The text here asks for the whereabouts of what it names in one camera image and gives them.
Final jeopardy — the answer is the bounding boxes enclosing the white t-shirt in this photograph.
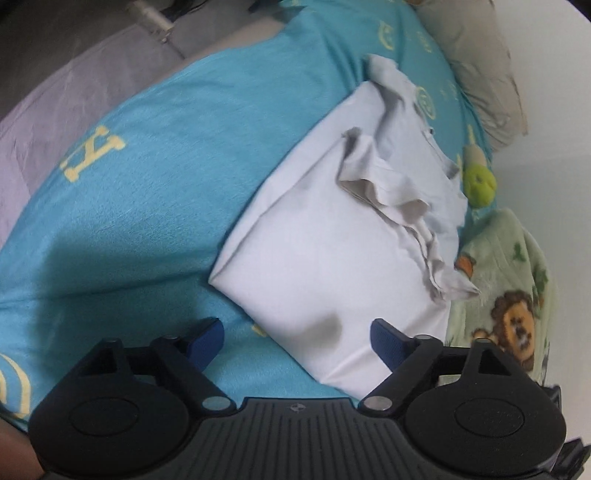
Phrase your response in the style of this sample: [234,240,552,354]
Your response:
[208,53,483,401]

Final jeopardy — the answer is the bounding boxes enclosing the green plush toy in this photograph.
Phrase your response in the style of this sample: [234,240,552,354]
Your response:
[463,124,498,208]

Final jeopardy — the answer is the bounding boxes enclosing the green lion printed blanket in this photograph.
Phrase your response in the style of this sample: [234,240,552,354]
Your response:
[445,208,555,386]

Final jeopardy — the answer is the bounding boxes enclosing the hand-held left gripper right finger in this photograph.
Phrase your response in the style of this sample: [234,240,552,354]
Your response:
[358,318,527,414]

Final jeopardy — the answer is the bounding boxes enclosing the bed with teal printed sheet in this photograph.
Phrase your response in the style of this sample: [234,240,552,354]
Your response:
[0,0,497,435]

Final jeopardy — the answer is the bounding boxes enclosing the grey pillow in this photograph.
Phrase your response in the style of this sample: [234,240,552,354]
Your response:
[416,0,529,153]

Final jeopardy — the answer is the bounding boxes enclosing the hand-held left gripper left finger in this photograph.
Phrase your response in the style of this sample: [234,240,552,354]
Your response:
[69,318,237,414]

